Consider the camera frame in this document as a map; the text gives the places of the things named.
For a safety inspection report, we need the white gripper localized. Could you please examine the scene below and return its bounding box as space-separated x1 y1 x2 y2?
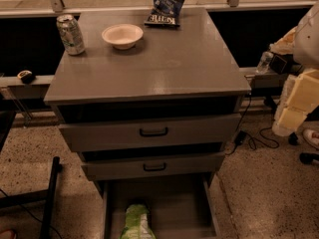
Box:
272 69 319 136

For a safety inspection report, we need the green rice chip bag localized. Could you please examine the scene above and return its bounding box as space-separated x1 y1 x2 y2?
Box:
119 204 157 239

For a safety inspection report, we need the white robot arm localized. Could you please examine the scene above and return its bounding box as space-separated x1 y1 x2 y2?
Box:
272 2 319 136

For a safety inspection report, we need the middle grey drawer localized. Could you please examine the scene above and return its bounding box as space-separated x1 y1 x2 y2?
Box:
82 152 225 181

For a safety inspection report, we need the grey drawer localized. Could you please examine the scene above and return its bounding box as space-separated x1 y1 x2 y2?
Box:
102 173 220 239
60 114 240 152
82 152 225 181

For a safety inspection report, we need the top grey drawer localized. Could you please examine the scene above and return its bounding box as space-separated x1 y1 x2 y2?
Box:
60 114 240 152

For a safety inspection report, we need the grey drawer cabinet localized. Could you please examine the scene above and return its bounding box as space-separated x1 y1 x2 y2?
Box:
43 6 252 197

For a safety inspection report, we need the blue kettle chip bag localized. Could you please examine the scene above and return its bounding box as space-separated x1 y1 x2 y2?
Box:
145 0 185 27

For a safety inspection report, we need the bottom grey drawer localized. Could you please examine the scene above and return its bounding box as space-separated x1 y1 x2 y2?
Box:
102 173 220 239

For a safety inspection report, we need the black desk leg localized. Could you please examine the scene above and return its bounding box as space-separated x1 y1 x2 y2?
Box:
263 95 299 146

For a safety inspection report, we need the small black box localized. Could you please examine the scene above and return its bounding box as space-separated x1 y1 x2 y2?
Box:
270 54 294 75

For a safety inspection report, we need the white sneaker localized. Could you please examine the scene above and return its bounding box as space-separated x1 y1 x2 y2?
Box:
303 128 319 149

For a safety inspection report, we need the clear water bottle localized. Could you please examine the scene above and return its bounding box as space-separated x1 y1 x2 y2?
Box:
256 51 273 74

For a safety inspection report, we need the black chair base right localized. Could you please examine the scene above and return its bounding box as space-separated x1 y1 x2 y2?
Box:
299 152 319 164

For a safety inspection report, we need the white paper bowl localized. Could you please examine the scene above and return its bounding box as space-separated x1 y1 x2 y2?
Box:
102 24 144 50

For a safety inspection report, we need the green white soda can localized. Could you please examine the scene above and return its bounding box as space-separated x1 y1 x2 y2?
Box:
56 14 85 56

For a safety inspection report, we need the black chair leg left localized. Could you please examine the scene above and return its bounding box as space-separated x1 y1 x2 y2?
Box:
0 156 62 239

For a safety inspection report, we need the yellow black tape measure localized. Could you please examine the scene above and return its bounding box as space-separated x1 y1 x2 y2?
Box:
17 70 36 84

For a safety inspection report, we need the black power adapter cable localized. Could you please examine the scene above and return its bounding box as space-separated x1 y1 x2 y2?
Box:
225 93 281 156

